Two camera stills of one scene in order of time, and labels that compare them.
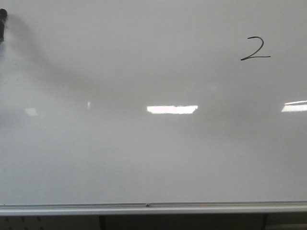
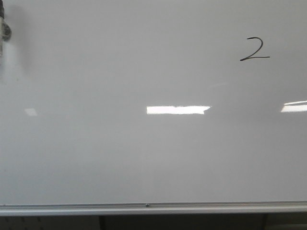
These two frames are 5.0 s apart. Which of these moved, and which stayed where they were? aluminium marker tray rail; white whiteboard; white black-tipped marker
Moved: white black-tipped marker
Stayed: aluminium marker tray rail; white whiteboard
